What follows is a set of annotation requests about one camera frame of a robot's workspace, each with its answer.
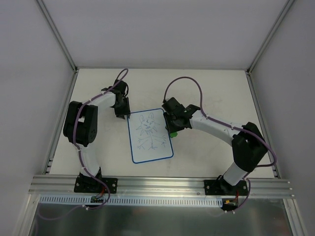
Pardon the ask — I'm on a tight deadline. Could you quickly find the green whiteboard eraser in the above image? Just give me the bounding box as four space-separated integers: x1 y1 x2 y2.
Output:
169 132 178 138

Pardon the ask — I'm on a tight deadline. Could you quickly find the blue framed small whiteboard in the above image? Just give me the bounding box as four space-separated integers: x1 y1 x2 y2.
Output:
127 108 174 164

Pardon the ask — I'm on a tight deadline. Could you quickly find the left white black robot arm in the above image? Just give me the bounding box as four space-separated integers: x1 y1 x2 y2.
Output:
63 79 130 192

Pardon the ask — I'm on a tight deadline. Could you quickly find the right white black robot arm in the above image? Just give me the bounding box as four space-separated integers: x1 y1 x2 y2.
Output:
162 97 268 195

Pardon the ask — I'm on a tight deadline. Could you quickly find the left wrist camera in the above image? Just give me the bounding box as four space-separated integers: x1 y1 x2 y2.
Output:
114 80 129 97

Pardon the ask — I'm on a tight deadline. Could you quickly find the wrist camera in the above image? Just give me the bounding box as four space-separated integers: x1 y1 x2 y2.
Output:
114 80 129 97
162 97 185 115

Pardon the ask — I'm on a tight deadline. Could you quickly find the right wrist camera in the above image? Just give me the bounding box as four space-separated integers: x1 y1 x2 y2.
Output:
162 97 185 115

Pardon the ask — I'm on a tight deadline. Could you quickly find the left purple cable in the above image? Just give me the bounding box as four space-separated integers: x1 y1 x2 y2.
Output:
36 68 129 220

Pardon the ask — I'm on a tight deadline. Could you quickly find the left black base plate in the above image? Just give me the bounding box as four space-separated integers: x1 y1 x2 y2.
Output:
74 174 118 194

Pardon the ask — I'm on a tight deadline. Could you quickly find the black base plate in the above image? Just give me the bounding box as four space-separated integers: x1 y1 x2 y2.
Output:
204 178 249 196
74 174 118 194

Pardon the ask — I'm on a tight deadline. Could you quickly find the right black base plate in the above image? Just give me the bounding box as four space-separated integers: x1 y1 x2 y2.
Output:
204 178 249 196

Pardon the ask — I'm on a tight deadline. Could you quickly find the white slotted cable duct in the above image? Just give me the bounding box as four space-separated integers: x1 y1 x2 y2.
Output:
39 194 223 208

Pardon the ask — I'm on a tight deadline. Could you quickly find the left aluminium frame post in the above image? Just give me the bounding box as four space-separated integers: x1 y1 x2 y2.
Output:
35 0 77 72

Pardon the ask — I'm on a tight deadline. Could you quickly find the aluminium frame post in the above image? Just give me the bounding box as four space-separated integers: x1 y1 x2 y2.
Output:
35 0 77 72
246 0 296 75

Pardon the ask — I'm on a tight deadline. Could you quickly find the aluminium mounting rail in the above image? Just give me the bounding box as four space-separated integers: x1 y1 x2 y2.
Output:
29 175 295 199

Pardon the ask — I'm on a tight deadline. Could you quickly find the right aluminium frame post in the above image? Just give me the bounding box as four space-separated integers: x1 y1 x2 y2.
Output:
246 0 296 75

